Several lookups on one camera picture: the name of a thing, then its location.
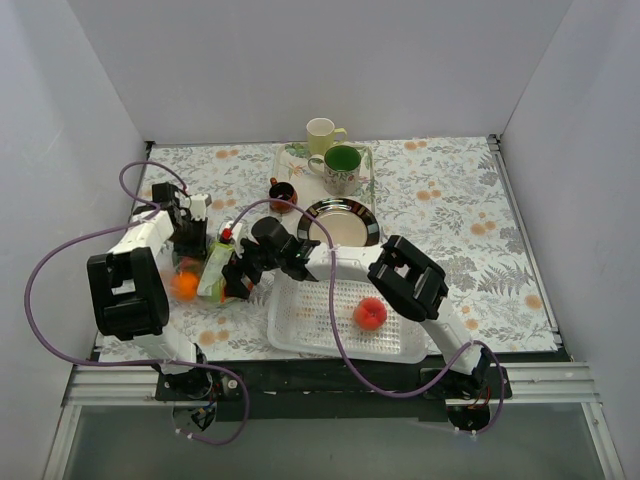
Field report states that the clear zip top bag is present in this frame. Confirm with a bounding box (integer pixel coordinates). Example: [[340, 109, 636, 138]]
[[158, 235, 244, 304]]

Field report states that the fake peach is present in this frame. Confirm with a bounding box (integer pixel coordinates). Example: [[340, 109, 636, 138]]
[[353, 297, 387, 331]]

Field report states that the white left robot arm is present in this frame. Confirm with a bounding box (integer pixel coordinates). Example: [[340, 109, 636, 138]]
[[87, 182, 213, 400]]

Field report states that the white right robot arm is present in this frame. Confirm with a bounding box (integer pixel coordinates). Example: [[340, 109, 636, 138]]
[[219, 217, 493, 398]]

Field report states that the fake orange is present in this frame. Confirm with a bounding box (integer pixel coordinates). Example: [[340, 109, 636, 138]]
[[170, 271, 199, 302]]

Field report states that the small orange black cup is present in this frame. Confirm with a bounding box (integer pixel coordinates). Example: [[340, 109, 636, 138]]
[[268, 177, 298, 214]]

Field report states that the white plastic basket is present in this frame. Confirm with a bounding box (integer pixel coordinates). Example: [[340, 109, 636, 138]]
[[267, 272, 438, 364]]

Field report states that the striped rim ceramic plate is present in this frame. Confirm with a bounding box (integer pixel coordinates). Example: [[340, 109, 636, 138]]
[[295, 198, 381, 247]]

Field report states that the floral serving tray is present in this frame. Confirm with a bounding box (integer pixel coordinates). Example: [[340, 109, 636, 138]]
[[272, 143, 375, 215]]

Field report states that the green interior floral mug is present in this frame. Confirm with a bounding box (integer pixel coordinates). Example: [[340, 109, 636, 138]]
[[308, 145, 362, 197]]

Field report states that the pale yellow mug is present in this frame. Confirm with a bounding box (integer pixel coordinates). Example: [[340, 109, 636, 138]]
[[306, 117, 347, 155]]

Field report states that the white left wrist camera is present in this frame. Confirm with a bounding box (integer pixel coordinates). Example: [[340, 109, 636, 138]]
[[187, 194, 212, 221]]

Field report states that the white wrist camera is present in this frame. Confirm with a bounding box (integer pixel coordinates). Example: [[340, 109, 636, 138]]
[[187, 194, 212, 221], [218, 221, 246, 247]]

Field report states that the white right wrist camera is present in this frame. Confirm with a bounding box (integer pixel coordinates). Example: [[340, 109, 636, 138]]
[[218, 221, 246, 247]]

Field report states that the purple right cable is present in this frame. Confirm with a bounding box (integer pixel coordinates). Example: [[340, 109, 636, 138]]
[[232, 198, 506, 436]]

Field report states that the purple cable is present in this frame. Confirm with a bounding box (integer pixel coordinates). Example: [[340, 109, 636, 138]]
[[23, 160, 251, 446], [232, 198, 506, 436]]

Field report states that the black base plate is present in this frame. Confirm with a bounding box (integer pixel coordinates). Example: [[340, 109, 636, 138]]
[[154, 357, 512, 422]]

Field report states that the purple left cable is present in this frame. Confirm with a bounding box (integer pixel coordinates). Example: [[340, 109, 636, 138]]
[[23, 160, 251, 446]]

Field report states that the aluminium frame rail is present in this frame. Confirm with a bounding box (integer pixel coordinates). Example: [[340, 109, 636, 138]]
[[62, 363, 174, 406]]

